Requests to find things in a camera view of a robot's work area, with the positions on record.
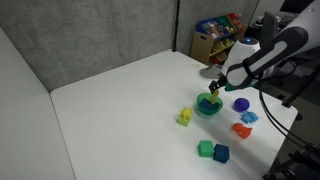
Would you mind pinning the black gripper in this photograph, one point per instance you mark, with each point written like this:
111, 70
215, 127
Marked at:
221, 81

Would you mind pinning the yellow figure toy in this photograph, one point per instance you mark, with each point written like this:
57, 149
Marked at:
214, 97

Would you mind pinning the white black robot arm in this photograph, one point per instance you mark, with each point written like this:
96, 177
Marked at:
263, 56

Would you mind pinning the blue block in bowl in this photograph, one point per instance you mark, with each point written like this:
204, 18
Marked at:
206, 105

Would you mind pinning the green plastic bowl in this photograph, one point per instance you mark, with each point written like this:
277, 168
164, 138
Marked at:
200, 108

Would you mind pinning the yellow bear toy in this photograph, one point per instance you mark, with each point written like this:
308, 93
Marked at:
185, 113

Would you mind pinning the toy shelf with coloured bins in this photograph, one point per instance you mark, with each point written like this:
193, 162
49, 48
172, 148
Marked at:
203, 45

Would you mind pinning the light blue toy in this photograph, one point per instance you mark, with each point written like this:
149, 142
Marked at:
249, 117

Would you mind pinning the orange toy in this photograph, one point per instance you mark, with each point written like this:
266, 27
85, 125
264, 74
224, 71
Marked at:
241, 129

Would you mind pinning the grey flat object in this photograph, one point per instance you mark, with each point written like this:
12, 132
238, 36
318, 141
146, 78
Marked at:
208, 72

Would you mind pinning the purple spiky ball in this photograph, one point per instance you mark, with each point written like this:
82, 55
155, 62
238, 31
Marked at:
241, 104

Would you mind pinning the lime green small block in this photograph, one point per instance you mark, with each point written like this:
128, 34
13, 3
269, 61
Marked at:
182, 122

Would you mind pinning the green cube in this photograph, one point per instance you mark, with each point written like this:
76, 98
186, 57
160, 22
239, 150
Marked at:
205, 148

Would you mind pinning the dark blue cube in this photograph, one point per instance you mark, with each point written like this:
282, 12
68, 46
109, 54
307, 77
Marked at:
221, 153

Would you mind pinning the black vertical pole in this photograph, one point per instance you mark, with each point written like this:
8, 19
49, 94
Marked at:
175, 23

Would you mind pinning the grey office chair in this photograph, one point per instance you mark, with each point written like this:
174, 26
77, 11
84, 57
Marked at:
269, 25

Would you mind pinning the black slanted stand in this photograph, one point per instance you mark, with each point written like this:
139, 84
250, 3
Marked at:
301, 88

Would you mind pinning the black monitor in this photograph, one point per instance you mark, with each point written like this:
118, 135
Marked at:
295, 5

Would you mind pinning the black equipment base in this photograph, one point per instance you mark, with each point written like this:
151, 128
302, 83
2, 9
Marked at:
300, 166

